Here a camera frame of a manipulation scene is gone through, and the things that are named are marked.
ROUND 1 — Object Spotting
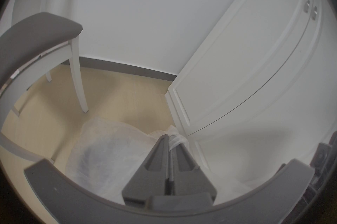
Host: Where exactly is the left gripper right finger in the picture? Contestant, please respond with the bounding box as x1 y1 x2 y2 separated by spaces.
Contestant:
170 144 217 200

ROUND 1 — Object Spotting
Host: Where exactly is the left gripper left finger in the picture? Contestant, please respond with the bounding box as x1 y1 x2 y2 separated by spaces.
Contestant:
122 134 170 205

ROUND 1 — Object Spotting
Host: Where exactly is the clear plastic bag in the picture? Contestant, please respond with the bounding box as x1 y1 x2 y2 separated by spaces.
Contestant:
64 116 254 200

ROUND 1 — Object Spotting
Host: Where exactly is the white trash bin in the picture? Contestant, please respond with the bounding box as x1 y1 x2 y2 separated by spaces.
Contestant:
69 123 169 196

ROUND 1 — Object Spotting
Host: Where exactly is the white wardrobe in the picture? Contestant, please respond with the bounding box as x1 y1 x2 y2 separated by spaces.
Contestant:
164 0 337 173

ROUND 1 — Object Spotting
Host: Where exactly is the grey white chair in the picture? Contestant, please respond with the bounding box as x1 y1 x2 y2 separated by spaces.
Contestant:
0 0 89 165

